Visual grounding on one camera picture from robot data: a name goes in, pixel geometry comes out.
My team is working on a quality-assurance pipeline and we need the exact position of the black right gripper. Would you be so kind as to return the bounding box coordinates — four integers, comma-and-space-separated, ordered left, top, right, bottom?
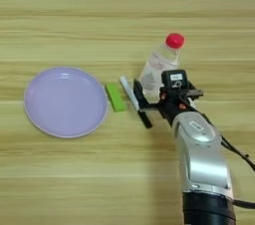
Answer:
132, 78, 204, 129

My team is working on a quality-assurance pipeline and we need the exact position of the clear bottle with red cap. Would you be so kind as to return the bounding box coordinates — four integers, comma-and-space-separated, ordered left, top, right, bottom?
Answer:
137, 32, 186, 102

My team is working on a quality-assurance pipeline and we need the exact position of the green rectangular block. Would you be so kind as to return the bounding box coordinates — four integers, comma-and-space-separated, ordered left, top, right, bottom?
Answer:
104, 82, 128, 113

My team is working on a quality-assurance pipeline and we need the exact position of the purple round plate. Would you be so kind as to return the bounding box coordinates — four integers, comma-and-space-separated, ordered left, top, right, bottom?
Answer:
23, 66, 110, 139

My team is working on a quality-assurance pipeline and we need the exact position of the black box with white label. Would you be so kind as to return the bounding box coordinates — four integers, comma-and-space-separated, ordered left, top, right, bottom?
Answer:
160, 69, 189, 92

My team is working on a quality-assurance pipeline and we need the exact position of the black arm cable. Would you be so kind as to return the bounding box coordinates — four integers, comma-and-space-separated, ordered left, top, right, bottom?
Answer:
201, 112, 255, 210

